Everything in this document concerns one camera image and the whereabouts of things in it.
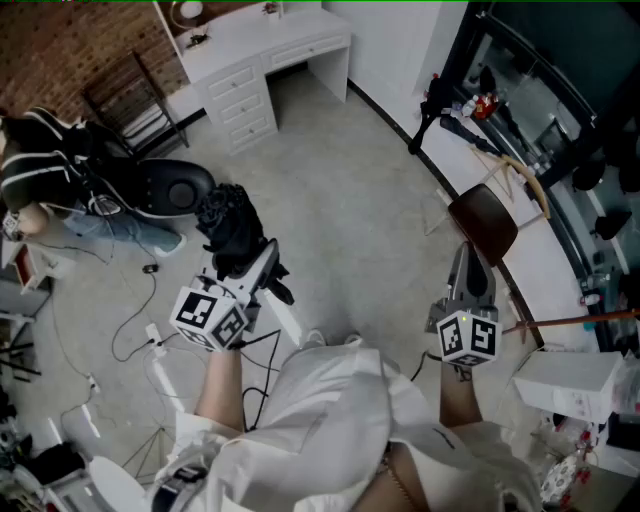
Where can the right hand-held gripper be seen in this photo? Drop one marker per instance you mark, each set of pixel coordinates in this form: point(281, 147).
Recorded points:
point(467, 340)

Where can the person's white left shoe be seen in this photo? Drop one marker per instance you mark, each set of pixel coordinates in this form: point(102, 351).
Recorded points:
point(314, 339)

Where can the brown round stool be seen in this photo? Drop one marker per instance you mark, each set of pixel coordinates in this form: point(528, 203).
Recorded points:
point(482, 222)

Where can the clear plastic bottle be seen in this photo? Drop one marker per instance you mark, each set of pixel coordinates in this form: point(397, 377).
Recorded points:
point(469, 106)

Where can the black power adapter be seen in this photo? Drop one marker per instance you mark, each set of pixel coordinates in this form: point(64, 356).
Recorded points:
point(150, 269)

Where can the black office chair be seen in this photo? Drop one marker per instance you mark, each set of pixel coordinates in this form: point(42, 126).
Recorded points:
point(175, 187)

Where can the white round stool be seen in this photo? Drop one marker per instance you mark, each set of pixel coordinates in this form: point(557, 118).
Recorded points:
point(115, 485)

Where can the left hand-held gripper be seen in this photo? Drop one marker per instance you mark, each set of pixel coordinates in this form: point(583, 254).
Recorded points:
point(200, 312)

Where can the black framed glass window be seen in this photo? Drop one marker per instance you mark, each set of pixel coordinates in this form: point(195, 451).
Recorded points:
point(575, 50)

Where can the pink flowers in pot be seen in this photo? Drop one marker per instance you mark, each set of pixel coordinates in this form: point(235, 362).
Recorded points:
point(272, 10)

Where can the person's white shirt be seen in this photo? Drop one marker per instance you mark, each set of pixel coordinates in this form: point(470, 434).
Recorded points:
point(325, 425)

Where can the white shelf unit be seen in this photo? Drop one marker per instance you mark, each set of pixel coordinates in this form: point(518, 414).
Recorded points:
point(167, 30)

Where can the brown wooden pole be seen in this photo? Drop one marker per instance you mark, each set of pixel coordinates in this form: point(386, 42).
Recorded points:
point(575, 320)

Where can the white power strip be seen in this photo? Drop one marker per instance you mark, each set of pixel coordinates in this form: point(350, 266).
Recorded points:
point(156, 341)

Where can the red snack packet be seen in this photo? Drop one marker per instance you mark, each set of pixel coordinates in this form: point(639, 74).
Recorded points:
point(487, 106)

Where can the clear plastic bag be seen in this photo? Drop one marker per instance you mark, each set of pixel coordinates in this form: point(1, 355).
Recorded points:
point(570, 450)

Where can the person's white right shoe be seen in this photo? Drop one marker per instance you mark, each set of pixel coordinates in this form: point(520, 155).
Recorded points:
point(353, 340)

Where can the person's white shoe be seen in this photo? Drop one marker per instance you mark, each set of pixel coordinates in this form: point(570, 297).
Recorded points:
point(353, 340)
point(314, 339)

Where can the white window counter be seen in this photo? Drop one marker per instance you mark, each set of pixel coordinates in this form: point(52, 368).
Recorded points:
point(540, 260)

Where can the person's left forearm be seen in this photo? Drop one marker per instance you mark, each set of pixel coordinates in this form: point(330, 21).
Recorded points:
point(220, 390)

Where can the person's right forearm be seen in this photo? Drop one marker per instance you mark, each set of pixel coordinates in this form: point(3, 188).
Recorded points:
point(457, 400)

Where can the white table with drawers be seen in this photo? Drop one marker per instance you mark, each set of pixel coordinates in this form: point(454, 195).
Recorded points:
point(250, 45)

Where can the black tripod device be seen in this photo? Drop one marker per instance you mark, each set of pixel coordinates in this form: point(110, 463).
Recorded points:
point(432, 107)

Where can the white cardboard box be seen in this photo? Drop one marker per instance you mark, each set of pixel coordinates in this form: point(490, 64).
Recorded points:
point(565, 382)

